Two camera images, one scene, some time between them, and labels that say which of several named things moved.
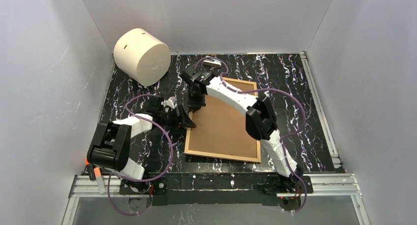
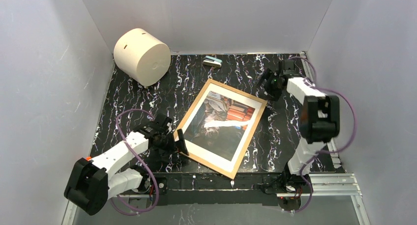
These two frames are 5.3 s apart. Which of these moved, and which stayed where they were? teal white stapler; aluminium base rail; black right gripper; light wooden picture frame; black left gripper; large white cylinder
Moved: light wooden picture frame; black left gripper; black right gripper
Stayed: teal white stapler; large white cylinder; aluminium base rail
